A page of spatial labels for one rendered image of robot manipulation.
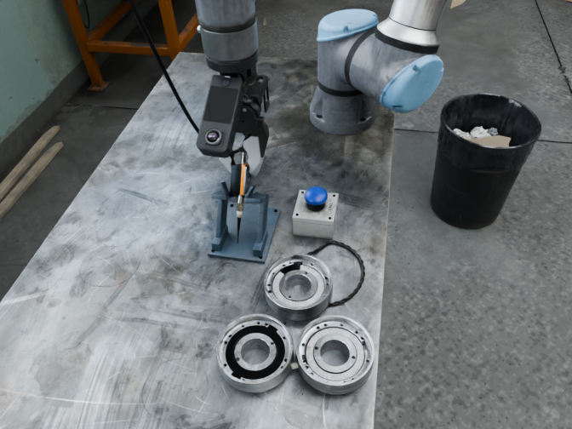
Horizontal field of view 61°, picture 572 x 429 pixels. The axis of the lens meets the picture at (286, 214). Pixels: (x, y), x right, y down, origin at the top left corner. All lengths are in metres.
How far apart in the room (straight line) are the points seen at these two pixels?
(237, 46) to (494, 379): 1.32
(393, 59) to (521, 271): 1.23
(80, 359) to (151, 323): 0.11
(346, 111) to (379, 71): 0.17
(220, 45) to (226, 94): 0.07
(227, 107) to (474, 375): 1.24
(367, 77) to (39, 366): 0.71
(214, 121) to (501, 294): 1.40
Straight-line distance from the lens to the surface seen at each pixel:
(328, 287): 0.75
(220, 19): 0.65
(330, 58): 1.01
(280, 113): 1.15
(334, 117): 1.06
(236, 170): 0.79
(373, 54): 0.93
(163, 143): 1.11
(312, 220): 0.82
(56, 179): 2.48
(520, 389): 1.70
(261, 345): 0.72
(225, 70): 0.68
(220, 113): 0.68
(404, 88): 0.90
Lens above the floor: 1.44
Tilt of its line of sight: 45 degrees down
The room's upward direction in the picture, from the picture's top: 3 degrees counter-clockwise
